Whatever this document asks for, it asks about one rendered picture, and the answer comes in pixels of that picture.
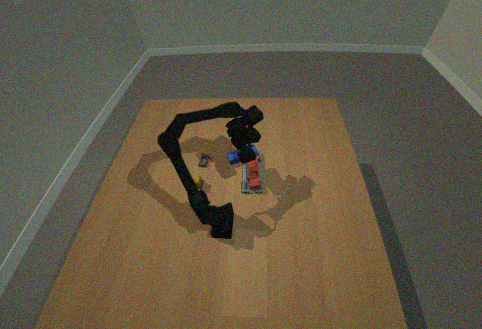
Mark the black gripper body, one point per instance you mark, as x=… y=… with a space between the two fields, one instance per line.
x=247 y=154

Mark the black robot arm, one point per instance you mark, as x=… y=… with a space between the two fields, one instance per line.
x=169 y=143

